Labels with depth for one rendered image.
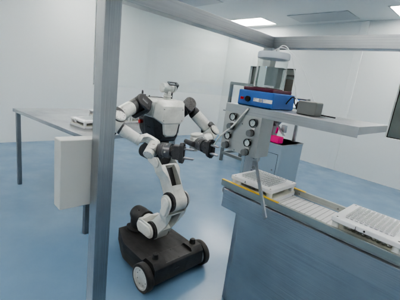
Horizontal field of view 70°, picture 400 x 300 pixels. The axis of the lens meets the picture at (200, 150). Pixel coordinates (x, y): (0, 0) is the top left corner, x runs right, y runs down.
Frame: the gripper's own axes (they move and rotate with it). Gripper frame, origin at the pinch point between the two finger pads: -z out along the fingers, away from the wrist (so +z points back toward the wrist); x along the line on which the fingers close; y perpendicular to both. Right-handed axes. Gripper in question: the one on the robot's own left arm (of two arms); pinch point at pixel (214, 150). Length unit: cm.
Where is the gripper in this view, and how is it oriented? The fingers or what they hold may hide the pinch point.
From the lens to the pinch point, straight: 183.7
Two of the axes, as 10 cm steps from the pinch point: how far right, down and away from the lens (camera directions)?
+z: -5.8, -2.6, 7.7
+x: -1.2, 9.6, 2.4
